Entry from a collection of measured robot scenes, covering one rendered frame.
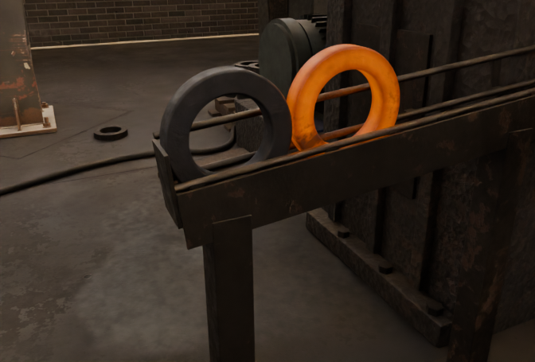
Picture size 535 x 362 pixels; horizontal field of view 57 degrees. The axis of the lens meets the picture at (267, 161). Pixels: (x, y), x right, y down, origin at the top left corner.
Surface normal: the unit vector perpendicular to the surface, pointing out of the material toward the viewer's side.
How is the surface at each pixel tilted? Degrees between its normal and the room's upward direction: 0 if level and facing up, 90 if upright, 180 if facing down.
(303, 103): 90
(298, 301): 0
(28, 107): 90
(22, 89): 90
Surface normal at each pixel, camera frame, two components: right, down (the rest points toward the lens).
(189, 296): -0.01, -0.93
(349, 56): 0.41, 0.33
